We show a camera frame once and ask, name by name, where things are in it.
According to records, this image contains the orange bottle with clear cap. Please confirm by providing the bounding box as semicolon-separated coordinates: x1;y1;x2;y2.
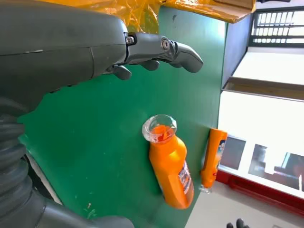
142;114;195;210

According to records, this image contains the slim orange bottle, clear cap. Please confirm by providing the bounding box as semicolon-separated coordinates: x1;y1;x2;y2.
199;128;228;194

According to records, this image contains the white framed glass partition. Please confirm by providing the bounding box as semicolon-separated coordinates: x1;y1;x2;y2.
217;132;304;200

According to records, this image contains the ribbed grey left arm sleeve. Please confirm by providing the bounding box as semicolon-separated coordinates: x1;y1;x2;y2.
0;95;33;219

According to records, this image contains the brown wooden ledge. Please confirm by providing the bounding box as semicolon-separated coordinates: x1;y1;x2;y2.
222;76;304;102

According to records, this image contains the black window grille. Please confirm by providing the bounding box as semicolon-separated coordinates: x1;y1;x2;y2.
249;6;304;48

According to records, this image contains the cardboard box with yellow tape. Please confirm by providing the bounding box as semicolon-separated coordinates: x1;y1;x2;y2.
40;0;256;35

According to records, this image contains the red base rail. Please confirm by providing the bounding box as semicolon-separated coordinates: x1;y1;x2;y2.
216;170;304;219

